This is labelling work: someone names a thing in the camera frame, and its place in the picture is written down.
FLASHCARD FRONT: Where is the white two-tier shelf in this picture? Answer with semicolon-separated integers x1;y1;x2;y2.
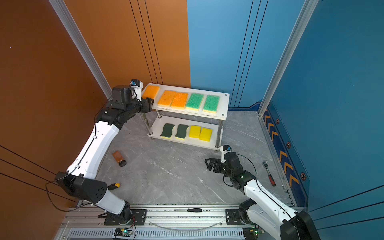
142;84;230;151

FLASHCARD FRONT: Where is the right aluminium corner post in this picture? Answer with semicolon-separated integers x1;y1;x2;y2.
258;0;319;117

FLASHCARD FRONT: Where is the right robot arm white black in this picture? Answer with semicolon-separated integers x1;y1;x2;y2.
205;152;320;240

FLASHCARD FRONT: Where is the left green circuit board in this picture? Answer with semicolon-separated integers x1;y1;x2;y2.
114;228;135;240

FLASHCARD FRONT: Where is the left aluminium corner post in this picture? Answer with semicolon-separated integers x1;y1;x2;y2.
49;0;112;116

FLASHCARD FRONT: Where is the clear cable on rail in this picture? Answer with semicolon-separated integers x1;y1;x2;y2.
146;220;224;232

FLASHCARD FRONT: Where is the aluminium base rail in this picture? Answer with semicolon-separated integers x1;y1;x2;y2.
56;203;275;240

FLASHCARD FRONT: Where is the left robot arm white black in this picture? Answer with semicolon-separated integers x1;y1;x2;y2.
55;80;154;225

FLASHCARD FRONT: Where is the light green sponge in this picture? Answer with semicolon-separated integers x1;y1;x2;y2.
203;95;220;114
186;93;204;111

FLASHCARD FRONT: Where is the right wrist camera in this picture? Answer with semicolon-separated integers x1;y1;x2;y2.
220;145;232;164

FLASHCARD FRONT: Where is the brown sponge by wall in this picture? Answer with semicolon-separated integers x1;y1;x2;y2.
113;151;127;167

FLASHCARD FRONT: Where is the yellow sponge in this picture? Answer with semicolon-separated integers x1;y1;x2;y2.
189;126;201;139
199;128;213;142

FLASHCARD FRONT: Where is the green circuit board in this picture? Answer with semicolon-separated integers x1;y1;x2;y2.
114;228;135;240
243;228;265;240

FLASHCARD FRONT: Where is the red handled ratchet tool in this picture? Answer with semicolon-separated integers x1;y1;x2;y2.
263;161;276;187

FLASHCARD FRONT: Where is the orange sponge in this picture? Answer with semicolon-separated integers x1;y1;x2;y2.
158;90;177;108
142;85;160;100
171;92;189;110

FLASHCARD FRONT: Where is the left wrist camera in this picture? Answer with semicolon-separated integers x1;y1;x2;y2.
130;79;143;101

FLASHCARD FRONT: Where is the green wavy sponge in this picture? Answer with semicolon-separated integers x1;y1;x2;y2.
175;124;189;140
160;123;175;139

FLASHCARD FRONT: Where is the black screwdriver on rail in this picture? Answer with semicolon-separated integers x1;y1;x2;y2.
187;208;203;213

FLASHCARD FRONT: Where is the aluminium corner post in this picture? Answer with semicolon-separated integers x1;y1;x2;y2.
49;0;112;116
258;0;319;117

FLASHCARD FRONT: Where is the yellow black handled screwdriver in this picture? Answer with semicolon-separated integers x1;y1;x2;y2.
108;183;121;191

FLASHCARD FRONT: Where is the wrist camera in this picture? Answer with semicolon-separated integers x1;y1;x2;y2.
130;79;143;101
220;145;232;164

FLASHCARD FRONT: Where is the right green circuit board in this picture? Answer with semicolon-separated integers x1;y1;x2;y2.
243;228;265;240

